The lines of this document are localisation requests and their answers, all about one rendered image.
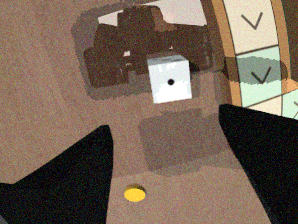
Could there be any yellow round disc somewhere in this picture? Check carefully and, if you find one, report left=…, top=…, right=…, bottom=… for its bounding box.
left=124, top=186, right=145, bottom=201

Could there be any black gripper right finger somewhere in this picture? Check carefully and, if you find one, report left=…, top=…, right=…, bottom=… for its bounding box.
left=218, top=104, right=298, bottom=224

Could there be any square board game with green tray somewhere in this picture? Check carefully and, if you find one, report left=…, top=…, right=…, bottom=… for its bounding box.
left=222, top=0, right=298, bottom=120

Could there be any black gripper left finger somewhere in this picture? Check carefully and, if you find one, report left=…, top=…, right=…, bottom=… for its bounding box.
left=0, top=124, right=114, bottom=224

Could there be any grey die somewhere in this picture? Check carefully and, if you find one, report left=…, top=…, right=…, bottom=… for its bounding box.
left=148, top=55, right=192, bottom=104

